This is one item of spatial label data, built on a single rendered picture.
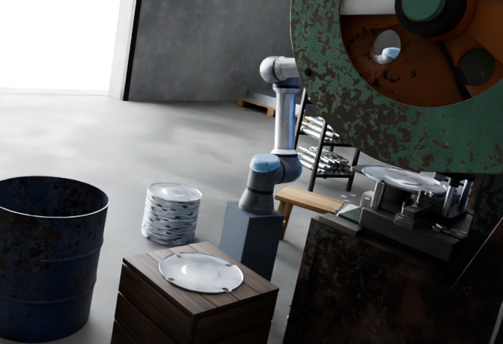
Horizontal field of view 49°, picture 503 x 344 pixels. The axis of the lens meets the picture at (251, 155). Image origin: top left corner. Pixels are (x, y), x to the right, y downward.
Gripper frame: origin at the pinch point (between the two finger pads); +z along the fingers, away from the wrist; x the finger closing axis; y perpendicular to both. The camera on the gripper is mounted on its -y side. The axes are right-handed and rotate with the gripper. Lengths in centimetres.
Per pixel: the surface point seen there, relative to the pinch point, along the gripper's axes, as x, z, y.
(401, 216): 33.0, 23.9, 14.3
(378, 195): 22.0, 18.4, 16.1
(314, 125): -226, -29, -73
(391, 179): 14.0, 12.5, 6.6
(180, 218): -108, 43, 52
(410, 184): 18.0, 13.7, 1.8
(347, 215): 11.1, 26.3, 20.3
